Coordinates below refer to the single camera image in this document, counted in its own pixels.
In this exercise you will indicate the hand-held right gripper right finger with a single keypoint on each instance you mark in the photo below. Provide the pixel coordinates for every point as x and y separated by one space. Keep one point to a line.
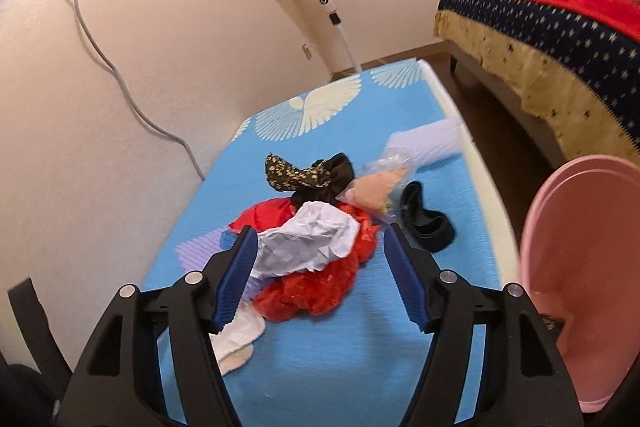
405 277

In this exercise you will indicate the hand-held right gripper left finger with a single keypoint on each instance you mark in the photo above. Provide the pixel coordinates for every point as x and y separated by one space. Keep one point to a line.
235 274

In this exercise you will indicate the red plastic bag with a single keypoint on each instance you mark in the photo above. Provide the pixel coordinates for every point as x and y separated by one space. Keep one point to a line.
260 214

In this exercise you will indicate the red frilly mesh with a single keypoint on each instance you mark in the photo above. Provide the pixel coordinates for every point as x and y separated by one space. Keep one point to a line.
310 287

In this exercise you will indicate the white paper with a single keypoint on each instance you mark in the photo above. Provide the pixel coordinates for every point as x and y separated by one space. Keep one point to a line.
305 242

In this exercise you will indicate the clear plastic bag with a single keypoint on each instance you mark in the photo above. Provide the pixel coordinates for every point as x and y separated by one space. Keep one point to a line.
370 192

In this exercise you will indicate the pink plastic bucket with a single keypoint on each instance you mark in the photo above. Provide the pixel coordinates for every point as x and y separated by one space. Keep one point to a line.
575 257

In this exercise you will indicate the black shoe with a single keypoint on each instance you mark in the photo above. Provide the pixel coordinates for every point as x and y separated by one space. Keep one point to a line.
425 227

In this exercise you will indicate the white sock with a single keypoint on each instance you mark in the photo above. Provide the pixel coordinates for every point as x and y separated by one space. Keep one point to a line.
240 342

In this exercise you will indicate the black floral cloth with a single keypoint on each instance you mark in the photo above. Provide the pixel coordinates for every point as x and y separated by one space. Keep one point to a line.
290 174

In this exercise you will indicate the white rolled towel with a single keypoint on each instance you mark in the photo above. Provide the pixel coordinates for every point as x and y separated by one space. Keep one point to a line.
435 142

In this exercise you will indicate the bed with starry blanket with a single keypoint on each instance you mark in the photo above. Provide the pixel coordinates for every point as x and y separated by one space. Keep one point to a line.
550 57

